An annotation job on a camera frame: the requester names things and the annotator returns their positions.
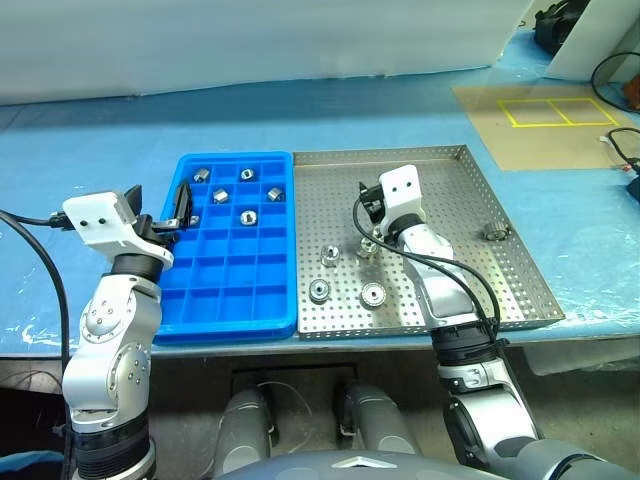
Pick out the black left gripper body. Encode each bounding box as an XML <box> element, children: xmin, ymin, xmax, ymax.
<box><xmin>132</xmin><ymin>213</ymin><xmax>180</xmax><ymax>250</ymax></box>

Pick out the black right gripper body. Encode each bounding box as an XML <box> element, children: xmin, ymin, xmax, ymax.
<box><xmin>366</xmin><ymin>192</ymin><xmax>389</xmax><ymax>227</ymax></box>

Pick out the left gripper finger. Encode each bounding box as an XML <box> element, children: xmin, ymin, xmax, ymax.
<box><xmin>171</xmin><ymin>181</ymin><xmax>194</xmax><ymax>229</ymax></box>
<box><xmin>124</xmin><ymin>183</ymin><xmax>145</xmax><ymax>219</ymax></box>

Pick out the blue compartment tray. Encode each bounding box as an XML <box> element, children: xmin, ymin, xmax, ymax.
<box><xmin>152</xmin><ymin>151</ymin><xmax>299</xmax><ymax>346</ymax></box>

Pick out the perforated metal tray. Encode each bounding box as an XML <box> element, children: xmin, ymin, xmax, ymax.
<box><xmin>292</xmin><ymin>144</ymin><xmax>566</xmax><ymax>343</ymax></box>

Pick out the brown cardboard mat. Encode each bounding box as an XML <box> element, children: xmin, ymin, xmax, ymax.
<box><xmin>451</xmin><ymin>82</ymin><xmax>640</xmax><ymax>172</ymax></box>

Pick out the white backdrop board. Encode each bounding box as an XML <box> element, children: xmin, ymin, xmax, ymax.
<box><xmin>0</xmin><ymin>0</ymin><xmax>539</xmax><ymax>107</ymax></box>

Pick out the gray right robot leg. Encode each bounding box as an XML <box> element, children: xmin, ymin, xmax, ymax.
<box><xmin>337</xmin><ymin>382</ymin><xmax>419</xmax><ymax>456</ymax></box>

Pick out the gray robot leg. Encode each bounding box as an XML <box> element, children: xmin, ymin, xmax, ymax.
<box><xmin>214</xmin><ymin>387</ymin><xmax>274</xmax><ymax>476</ymax></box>
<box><xmin>337</xmin><ymin>382</ymin><xmax>419</xmax><ymax>456</ymax></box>

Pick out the gray left robot leg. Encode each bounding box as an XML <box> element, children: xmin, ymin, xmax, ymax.
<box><xmin>214</xmin><ymin>387</ymin><xmax>274</xmax><ymax>476</ymax></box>

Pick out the black bag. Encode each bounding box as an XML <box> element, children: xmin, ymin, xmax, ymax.
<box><xmin>531</xmin><ymin>0</ymin><xmax>592</xmax><ymax>57</ymax></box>

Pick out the gray robot torso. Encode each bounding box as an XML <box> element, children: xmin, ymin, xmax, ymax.
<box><xmin>212</xmin><ymin>446</ymin><xmax>451</xmax><ymax>480</ymax></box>

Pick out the white standing panel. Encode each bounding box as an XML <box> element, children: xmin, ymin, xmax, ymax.
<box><xmin>543</xmin><ymin>0</ymin><xmax>640</xmax><ymax>82</ymax></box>

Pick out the orange brown object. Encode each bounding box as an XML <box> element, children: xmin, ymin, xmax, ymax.
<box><xmin>622</xmin><ymin>74</ymin><xmax>640</xmax><ymax>112</ymax></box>

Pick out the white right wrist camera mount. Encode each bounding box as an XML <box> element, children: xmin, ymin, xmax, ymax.
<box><xmin>374</xmin><ymin>164</ymin><xmax>424</xmax><ymax>242</ymax></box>

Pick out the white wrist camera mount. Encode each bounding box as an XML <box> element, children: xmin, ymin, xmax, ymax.
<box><xmin>62</xmin><ymin>191</ymin><xmax>175</xmax><ymax>267</ymax></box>
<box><xmin>374</xmin><ymin>164</ymin><xmax>424</xmax><ymax>242</ymax></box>

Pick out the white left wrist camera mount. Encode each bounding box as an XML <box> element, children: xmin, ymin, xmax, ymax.
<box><xmin>62</xmin><ymin>191</ymin><xmax>175</xmax><ymax>267</ymax></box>

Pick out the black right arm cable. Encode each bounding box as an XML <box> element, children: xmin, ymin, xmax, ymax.
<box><xmin>352</xmin><ymin>180</ymin><xmax>502</xmax><ymax>334</ymax></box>

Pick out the thin white wire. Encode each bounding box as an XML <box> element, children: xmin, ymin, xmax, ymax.
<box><xmin>257</xmin><ymin>380</ymin><xmax>309</xmax><ymax>451</ymax></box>

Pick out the black cable loop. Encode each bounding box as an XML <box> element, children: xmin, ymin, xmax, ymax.
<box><xmin>591</xmin><ymin>49</ymin><xmax>640</xmax><ymax>109</ymax></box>

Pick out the thin black cable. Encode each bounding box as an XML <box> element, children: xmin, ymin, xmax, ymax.
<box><xmin>606</xmin><ymin>127</ymin><xmax>640</xmax><ymax>174</ymax></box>

